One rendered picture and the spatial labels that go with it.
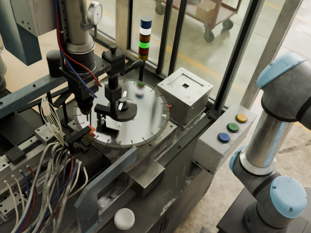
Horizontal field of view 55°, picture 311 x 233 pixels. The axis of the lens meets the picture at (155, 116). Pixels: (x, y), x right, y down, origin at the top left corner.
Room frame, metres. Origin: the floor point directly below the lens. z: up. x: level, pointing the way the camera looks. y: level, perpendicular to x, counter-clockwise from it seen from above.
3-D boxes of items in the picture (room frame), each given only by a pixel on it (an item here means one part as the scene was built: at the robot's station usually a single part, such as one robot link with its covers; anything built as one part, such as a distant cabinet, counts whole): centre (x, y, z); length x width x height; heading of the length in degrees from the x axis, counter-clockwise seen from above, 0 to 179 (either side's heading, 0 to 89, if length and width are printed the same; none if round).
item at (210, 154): (0.81, -0.29, 0.82); 0.28 x 0.11 x 0.15; 146
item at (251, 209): (0.50, -0.45, 0.80); 0.15 x 0.15 x 0.10
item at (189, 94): (1.01, -0.11, 0.82); 0.18 x 0.18 x 0.15; 56
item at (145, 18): (1.07, 0.09, 1.14); 0.05 x 0.04 x 0.03; 56
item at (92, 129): (0.60, 0.23, 0.95); 0.10 x 0.03 x 0.07; 146
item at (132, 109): (0.76, 0.13, 0.96); 0.11 x 0.11 x 0.03
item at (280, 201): (0.51, -0.44, 0.91); 0.13 x 0.12 x 0.14; 38
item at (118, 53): (0.69, 0.14, 1.17); 0.06 x 0.05 x 0.20; 137
